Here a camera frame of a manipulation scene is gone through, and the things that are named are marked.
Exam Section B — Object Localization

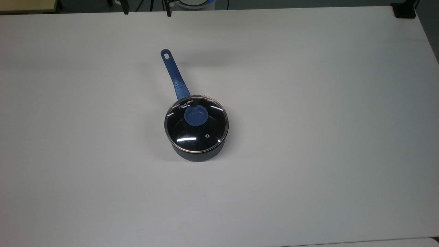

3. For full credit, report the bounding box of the black clamp block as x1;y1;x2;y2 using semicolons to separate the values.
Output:
391;0;419;19

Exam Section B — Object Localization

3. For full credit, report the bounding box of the white and blue robot base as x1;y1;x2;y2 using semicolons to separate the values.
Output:
175;0;217;10

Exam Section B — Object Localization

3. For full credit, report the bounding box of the glass lid with blue knob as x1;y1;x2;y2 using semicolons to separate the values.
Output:
165;95;229;153

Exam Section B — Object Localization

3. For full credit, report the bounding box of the light wooden table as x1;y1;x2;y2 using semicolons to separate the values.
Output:
0;0;58;15

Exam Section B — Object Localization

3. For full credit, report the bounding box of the dark saucepan with blue handle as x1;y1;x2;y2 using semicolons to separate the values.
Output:
160;49;229;163

